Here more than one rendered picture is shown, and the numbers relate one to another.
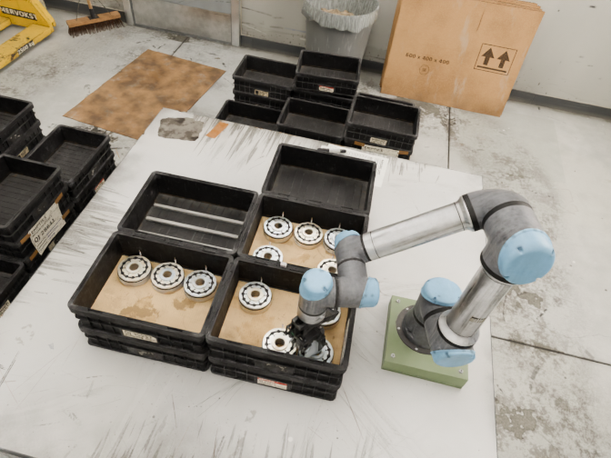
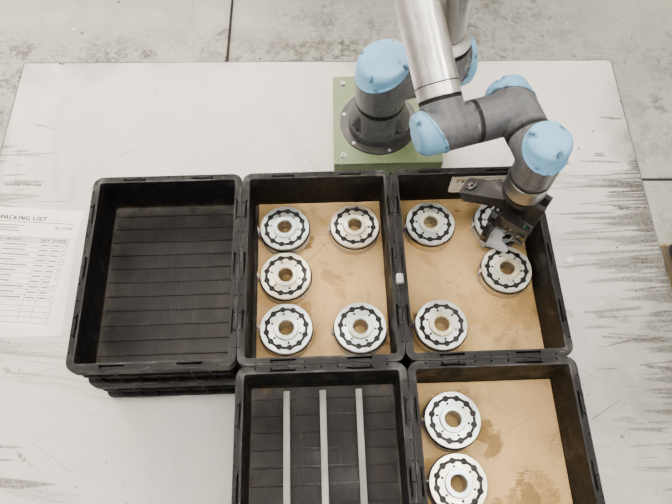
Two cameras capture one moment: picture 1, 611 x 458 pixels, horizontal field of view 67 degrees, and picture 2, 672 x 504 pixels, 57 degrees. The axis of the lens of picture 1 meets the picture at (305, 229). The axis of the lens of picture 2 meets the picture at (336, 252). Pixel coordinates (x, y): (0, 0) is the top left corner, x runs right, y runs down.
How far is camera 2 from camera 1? 1.17 m
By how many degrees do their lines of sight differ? 51
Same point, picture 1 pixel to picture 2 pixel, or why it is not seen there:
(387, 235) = (445, 53)
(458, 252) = (211, 94)
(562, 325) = (186, 53)
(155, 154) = not seen: outside the picture
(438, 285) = (379, 64)
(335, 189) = (149, 259)
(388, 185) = (76, 199)
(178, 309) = (501, 442)
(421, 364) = not seen: hidden behind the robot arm
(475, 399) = not seen: hidden behind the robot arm
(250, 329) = (490, 321)
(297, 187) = (159, 327)
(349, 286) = (532, 105)
